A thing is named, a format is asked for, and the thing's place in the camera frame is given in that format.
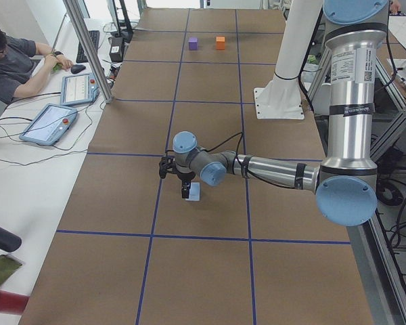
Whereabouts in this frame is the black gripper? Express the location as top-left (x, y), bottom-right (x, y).
top-left (177, 172), bottom-right (194, 198)

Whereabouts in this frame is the light blue foam block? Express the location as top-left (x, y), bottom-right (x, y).
top-left (186, 182), bottom-right (200, 202)

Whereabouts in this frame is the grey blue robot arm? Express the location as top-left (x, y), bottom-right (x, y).
top-left (169, 1), bottom-right (390, 226)

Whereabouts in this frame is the purple foam block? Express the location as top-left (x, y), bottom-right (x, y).
top-left (188, 37), bottom-right (198, 51)

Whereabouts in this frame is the orange foam block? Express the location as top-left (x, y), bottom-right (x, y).
top-left (215, 36), bottom-right (226, 51)

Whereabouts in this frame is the far blue teach pendant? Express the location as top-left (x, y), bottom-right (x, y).
top-left (60, 73), bottom-right (99, 106)

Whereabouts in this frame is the blue teach pendant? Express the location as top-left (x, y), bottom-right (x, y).
top-left (60, 73), bottom-right (99, 106)
top-left (19, 104), bottom-right (78, 146)

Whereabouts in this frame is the near blue teach pendant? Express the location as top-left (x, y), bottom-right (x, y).
top-left (19, 104), bottom-right (78, 146)

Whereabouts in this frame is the black power adapter box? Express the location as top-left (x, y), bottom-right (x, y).
top-left (109, 37), bottom-right (125, 63)

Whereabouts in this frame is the black computer mouse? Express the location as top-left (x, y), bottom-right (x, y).
top-left (70, 64), bottom-right (86, 74)

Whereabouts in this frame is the black keyboard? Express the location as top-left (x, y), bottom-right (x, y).
top-left (75, 30), bottom-right (101, 64)

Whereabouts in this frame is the black water bottle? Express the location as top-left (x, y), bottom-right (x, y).
top-left (0, 227), bottom-right (22, 253)

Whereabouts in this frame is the seated person in grey shirt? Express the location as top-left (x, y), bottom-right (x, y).
top-left (0, 29), bottom-right (74, 104)

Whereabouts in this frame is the red bottle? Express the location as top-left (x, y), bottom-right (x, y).
top-left (0, 290), bottom-right (30, 316)

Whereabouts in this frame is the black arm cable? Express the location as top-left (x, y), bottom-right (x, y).
top-left (164, 131), bottom-right (305, 189)

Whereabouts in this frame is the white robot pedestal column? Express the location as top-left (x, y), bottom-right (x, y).
top-left (254, 0), bottom-right (323, 120)

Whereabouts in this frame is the aluminium frame post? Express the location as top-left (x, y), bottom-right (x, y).
top-left (63, 0), bottom-right (113, 104)

